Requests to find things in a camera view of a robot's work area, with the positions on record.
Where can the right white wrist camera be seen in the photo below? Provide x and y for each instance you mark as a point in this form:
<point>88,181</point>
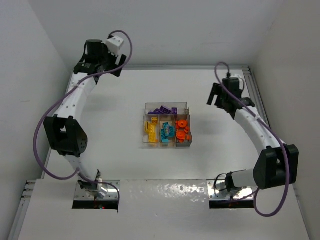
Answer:
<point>233,76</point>

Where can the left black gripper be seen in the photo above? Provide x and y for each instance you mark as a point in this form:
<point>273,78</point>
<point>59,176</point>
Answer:
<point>116,66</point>

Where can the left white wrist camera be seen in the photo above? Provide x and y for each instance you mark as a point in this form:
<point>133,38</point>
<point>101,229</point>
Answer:
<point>114,44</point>

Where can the clear small container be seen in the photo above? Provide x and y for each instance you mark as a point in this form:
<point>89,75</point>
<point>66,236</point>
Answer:
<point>145,139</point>

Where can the teal lego brick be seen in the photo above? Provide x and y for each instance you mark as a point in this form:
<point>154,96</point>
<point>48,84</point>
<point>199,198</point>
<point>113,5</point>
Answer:
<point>164,141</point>

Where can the dark purple lego brick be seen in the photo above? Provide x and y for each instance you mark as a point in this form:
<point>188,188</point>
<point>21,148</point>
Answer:
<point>154,112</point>

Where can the orange-yellow lego brick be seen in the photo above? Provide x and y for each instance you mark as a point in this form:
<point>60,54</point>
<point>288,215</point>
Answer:
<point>152,133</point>

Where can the teal lego block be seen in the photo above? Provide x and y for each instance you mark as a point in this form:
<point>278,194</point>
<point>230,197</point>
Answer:
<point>165,124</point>

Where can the metal base plate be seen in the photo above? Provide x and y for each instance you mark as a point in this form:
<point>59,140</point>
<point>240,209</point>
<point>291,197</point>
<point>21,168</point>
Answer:
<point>108,191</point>
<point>217,191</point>

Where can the left aluminium rail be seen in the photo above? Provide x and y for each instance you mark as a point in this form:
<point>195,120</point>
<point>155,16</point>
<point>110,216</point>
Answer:
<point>22,210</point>

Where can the aluminium rail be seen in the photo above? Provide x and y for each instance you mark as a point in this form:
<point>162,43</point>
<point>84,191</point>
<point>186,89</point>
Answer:
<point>254,94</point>
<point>22,210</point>

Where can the amber small container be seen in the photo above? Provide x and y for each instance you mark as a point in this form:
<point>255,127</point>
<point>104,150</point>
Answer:
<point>170,120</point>

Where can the right aluminium rail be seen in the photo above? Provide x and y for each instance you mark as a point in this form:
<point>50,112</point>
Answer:
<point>254,94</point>

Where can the clear long container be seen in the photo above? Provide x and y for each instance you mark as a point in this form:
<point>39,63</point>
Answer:
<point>182,107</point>

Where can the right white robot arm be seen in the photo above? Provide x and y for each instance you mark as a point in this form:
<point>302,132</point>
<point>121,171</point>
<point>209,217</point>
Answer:
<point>267,173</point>

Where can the yellow black striped lego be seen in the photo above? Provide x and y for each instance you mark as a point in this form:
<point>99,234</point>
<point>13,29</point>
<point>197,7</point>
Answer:
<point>147,126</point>

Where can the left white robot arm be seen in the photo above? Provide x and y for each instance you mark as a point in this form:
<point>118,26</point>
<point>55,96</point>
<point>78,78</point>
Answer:
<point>63,129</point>

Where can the orange funnel lego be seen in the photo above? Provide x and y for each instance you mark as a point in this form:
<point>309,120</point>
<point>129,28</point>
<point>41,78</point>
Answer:
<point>180,136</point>
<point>181,124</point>

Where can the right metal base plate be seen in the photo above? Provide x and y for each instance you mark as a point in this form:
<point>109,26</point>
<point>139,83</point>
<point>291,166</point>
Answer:
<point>217,191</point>

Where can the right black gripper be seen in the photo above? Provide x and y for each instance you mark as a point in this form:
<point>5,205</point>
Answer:
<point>217,95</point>

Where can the teal grey lego cylinder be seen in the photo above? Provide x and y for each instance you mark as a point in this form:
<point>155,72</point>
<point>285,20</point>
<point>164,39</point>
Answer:
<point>167,132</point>

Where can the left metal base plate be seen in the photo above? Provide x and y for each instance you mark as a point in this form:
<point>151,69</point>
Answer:
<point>108,191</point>

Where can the grey small container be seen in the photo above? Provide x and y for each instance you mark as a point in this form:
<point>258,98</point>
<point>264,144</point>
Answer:
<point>186,143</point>

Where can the yellow lego brick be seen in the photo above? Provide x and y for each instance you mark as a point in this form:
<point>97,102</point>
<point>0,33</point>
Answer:
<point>154,120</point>

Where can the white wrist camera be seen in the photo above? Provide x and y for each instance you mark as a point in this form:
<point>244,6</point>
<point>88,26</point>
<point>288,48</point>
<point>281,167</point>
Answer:
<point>114,44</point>
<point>233,76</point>

